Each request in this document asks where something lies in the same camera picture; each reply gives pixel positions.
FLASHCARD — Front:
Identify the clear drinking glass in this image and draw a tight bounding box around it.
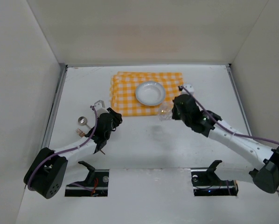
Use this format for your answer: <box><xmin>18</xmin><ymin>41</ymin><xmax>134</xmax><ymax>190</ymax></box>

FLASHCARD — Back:
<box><xmin>158</xmin><ymin>104</ymin><xmax>173</xmax><ymax>121</ymax></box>

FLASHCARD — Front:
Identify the yellow white checkered cloth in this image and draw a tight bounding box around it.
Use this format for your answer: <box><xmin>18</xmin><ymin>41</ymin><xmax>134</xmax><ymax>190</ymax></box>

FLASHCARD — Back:
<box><xmin>110</xmin><ymin>71</ymin><xmax>184</xmax><ymax>116</ymax></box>

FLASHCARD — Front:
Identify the white ceramic plate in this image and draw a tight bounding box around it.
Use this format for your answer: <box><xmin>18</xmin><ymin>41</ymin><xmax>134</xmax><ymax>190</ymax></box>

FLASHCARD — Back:
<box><xmin>135</xmin><ymin>81</ymin><xmax>166</xmax><ymax>106</ymax></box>

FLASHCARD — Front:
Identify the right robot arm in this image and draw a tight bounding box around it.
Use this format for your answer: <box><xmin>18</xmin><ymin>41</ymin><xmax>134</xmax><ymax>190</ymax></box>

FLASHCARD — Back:
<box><xmin>172</xmin><ymin>94</ymin><xmax>279</xmax><ymax>193</ymax></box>

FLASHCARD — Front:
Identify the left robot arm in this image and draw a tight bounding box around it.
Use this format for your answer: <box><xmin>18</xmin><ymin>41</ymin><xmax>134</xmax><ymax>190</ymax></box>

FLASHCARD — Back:
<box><xmin>23</xmin><ymin>106</ymin><xmax>123</xmax><ymax>199</ymax></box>

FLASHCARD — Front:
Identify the silver spoon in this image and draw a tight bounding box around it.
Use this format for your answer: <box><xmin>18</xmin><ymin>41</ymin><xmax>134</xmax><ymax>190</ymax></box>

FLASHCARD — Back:
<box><xmin>77</xmin><ymin>116</ymin><xmax>91</xmax><ymax>129</ymax></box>

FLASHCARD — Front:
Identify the copper fork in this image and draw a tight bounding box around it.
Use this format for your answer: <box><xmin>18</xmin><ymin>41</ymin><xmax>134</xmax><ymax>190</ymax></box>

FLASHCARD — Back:
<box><xmin>76</xmin><ymin>128</ymin><xmax>85</xmax><ymax>138</ymax></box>

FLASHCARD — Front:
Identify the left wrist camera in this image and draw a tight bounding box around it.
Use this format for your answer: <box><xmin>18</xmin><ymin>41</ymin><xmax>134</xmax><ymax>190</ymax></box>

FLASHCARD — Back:
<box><xmin>94</xmin><ymin>100</ymin><xmax>105</xmax><ymax>111</ymax></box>

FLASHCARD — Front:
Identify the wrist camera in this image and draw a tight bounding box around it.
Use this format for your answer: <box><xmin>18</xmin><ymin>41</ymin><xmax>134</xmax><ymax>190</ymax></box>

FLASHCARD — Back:
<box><xmin>181</xmin><ymin>83</ymin><xmax>195</xmax><ymax>95</ymax></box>
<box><xmin>94</xmin><ymin>100</ymin><xmax>105</xmax><ymax>111</ymax></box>

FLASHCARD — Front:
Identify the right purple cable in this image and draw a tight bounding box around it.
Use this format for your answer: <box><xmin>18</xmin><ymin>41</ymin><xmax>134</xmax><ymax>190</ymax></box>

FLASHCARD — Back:
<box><xmin>178</xmin><ymin>85</ymin><xmax>279</xmax><ymax>195</ymax></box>

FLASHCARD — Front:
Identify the purple cable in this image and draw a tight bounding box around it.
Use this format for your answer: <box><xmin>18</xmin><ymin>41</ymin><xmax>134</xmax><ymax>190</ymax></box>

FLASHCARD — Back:
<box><xmin>26</xmin><ymin>105</ymin><xmax>100</xmax><ymax>192</ymax></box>
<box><xmin>178</xmin><ymin>85</ymin><xmax>279</xmax><ymax>195</ymax></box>

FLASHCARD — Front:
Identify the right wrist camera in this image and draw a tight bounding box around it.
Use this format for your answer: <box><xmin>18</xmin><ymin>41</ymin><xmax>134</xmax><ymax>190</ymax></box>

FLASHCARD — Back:
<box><xmin>181</xmin><ymin>83</ymin><xmax>195</xmax><ymax>95</ymax></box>

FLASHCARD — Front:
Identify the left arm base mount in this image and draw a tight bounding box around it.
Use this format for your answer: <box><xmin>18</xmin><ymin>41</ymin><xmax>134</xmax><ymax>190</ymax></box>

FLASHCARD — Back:
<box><xmin>64</xmin><ymin>161</ymin><xmax>110</xmax><ymax>197</ymax></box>

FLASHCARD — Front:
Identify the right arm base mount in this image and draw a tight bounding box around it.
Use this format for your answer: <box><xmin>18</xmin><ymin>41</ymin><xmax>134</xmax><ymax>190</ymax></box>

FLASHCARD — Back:
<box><xmin>191</xmin><ymin>160</ymin><xmax>238</xmax><ymax>196</ymax></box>

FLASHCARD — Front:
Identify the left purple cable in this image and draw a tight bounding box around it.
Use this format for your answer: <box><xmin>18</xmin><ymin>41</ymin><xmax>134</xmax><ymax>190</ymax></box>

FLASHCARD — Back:
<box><xmin>26</xmin><ymin>105</ymin><xmax>100</xmax><ymax>192</ymax></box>

